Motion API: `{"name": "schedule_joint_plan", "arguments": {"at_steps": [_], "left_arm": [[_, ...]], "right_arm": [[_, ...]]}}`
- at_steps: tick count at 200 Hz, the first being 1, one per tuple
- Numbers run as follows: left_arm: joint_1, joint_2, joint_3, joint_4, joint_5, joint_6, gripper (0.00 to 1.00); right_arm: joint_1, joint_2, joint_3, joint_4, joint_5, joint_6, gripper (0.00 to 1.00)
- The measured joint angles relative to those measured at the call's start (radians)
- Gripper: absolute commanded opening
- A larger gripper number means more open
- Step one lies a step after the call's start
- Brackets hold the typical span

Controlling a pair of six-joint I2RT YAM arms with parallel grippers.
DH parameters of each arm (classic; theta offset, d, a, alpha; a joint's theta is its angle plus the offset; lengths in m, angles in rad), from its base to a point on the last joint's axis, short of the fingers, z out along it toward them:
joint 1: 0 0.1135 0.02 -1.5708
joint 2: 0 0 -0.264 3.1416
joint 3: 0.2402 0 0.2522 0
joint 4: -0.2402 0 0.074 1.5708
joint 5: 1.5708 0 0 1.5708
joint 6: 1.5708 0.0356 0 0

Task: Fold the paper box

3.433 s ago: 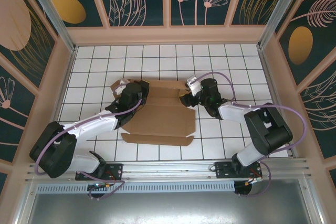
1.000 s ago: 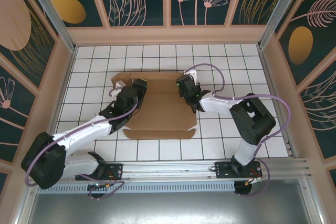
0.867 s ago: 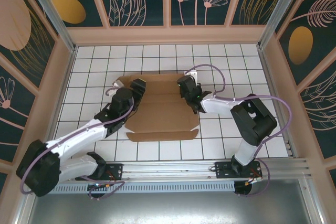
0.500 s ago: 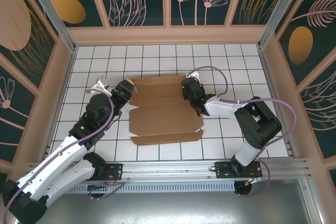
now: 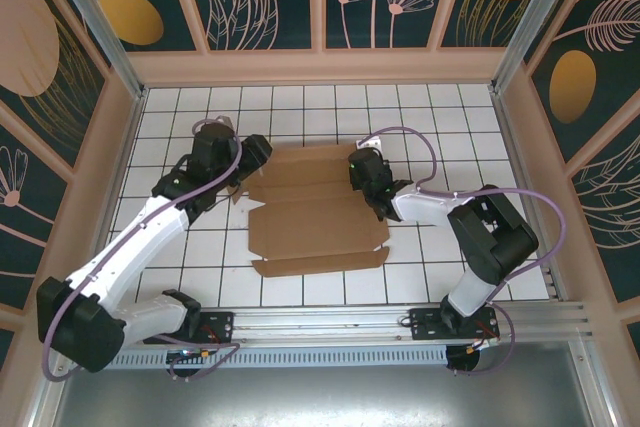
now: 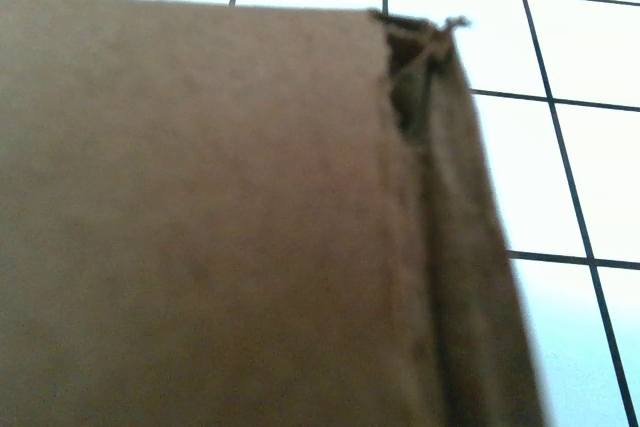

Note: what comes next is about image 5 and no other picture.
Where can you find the brown cardboard box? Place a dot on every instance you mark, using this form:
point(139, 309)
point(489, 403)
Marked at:
point(315, 227)

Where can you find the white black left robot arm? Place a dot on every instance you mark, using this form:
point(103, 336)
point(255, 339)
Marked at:
point(130, 247)

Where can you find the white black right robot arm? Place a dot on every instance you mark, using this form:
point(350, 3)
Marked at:
point(430, 207)

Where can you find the yellow power connector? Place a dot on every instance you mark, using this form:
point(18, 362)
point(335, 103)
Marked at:
point(472, 349)
point(205, 354)

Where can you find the grey metal sheet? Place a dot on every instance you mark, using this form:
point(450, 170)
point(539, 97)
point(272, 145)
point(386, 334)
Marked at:
point(320, 397)

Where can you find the thin aluminium edge rail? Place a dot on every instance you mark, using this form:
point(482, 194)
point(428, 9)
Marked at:
point(529, 172)
point(123, 162)

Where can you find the aluminium corner post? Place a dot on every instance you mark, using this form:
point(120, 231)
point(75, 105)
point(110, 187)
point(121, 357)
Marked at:
point(102, 27)
point(537, 22)

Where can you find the long aluminium base rail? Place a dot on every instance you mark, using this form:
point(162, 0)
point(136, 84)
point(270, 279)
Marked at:
point(320, 327)

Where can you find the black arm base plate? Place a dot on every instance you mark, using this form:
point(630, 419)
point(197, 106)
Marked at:
point(425, 327)
point(220, 327)

